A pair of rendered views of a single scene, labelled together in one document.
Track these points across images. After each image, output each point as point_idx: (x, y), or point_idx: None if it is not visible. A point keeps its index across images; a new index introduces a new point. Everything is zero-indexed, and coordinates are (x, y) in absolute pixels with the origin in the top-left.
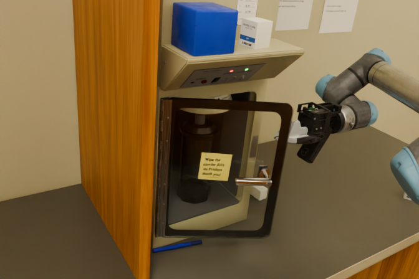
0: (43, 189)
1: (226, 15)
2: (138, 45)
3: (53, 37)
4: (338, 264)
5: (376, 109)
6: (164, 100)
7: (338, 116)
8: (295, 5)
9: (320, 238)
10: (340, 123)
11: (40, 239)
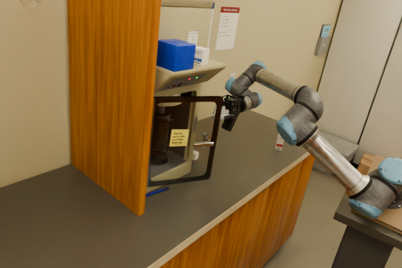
0: (43, 170)
1: (190, 47)
2: (143, 67)
3: (52, 60)
4: (249, 188)
5: (261, 97)
6: None
7: (243, 101)
8: None
9: (235, 176)
10: (244, 106)
11: (60, 201)
